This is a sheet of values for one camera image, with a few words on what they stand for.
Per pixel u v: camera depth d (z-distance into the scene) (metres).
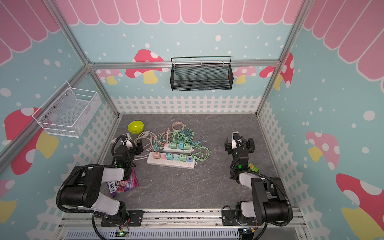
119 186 0.83
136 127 1.09
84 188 0.45
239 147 0.74
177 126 1.13
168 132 1.00
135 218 0.74
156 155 0.89
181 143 0.94
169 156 0.89
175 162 0.92
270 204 0.43
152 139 1.05
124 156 0.72
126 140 0.78
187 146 0.94
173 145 0.94
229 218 0.74
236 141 0.76
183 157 0.89
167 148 0.97
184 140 0.99
